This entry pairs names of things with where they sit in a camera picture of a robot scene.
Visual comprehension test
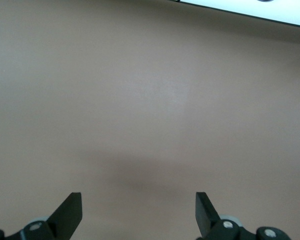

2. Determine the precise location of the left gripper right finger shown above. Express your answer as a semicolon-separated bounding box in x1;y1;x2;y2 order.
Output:
195;191;292;240

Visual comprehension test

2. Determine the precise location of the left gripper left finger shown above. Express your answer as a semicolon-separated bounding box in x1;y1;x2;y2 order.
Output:
0;192;83;240

